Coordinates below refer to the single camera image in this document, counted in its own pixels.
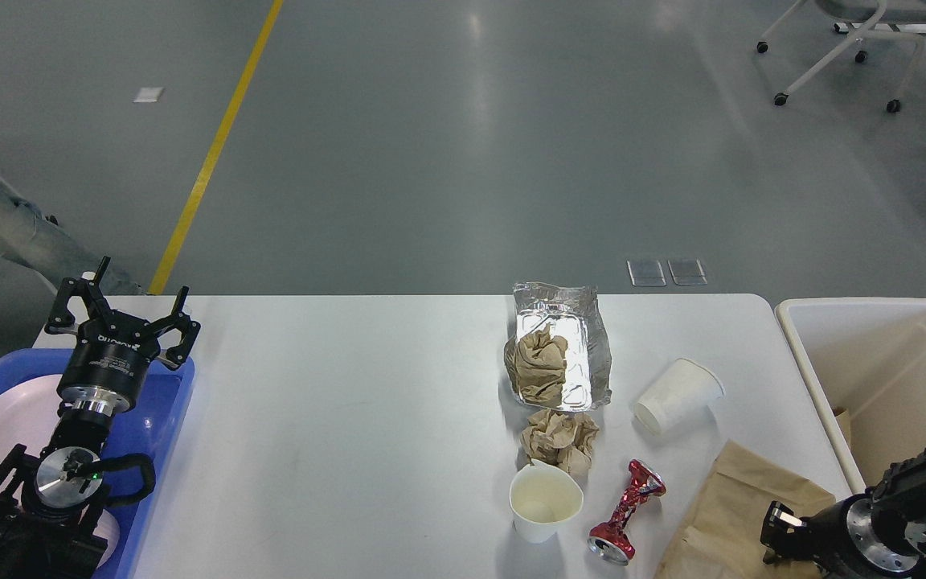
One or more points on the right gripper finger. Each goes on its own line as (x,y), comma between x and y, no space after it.
(785,537)

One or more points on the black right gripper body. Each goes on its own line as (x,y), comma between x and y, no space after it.
(844,543)

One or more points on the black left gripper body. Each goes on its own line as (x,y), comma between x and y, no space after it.
(109,370)

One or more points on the brown paper bag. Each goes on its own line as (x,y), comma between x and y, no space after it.
(719,536)

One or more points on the pink plate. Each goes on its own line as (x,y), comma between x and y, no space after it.
(28,417)

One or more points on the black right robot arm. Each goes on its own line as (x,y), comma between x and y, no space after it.
(880,533)

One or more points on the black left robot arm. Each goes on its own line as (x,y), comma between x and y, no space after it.
(51,503)

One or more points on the blue plastic tray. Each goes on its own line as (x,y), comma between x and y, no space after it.
(152,428)

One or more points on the crushed red can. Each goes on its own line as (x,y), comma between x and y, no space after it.
(609,539)

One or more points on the beige plastic bin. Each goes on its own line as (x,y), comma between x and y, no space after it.
(869,356)

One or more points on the white floor marker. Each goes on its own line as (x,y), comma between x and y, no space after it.
(148,95)

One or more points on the crumpled brown paper ball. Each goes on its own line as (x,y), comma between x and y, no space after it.
(559,439)

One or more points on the white paper cup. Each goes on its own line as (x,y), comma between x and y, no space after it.
(542,499)

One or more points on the right floor socket plate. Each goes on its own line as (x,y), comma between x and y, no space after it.
(687,272)

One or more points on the floor socket plate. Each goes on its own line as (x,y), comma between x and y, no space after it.
(646,273)
(687,272)

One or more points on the left floor socket plate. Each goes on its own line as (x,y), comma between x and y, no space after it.
(646,273)

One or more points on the crumpled brown paper in foil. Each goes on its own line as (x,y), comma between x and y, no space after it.
(536,365)

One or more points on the aluminium foil container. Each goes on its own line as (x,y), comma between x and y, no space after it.
(571,312)

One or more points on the white chair base bar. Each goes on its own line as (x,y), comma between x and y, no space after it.
(910,28)

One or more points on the white office chair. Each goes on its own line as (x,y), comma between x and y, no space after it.
(876,20)

